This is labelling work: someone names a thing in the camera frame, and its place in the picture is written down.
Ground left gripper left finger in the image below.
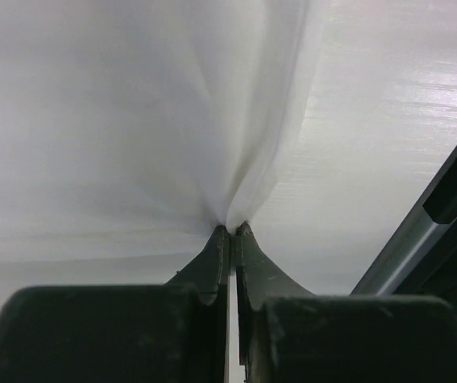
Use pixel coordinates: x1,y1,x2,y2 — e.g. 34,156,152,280
0,226,230,382

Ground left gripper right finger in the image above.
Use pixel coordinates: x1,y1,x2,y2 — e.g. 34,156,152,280
234,223,457,382

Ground white floral print t-shirt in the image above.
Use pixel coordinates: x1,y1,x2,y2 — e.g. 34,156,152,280
0,0,325,316

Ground aluminium front frame rail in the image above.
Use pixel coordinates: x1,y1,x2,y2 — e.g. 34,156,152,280
352,145,457,295

